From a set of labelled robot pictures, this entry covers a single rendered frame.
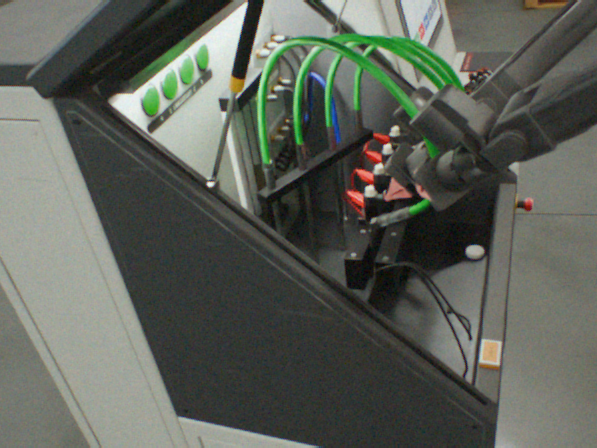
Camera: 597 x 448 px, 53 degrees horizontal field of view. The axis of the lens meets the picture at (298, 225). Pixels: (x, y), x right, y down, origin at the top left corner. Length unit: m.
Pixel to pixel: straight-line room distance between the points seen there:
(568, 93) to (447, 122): 0.15
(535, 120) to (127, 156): 0.50
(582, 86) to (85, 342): 0.91
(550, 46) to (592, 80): 0.34
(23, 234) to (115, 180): 0.25
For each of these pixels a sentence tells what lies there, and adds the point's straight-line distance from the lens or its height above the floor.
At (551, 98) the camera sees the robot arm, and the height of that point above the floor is 1.43.
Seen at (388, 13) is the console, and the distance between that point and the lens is 1.43.
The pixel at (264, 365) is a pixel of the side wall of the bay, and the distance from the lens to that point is 0.99.
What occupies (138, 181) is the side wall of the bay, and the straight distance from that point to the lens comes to 0.84.
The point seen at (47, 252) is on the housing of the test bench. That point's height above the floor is 1.18.
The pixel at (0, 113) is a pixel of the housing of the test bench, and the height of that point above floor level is 1.43.
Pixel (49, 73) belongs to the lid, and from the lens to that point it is 0.81.
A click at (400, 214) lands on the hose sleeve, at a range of 1.00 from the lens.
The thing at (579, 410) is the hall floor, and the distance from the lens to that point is 2.23.
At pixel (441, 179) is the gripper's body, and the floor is 1.27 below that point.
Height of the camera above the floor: 1.72
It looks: 35 degrees down
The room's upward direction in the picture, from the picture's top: 9 degrees counter-clockwise
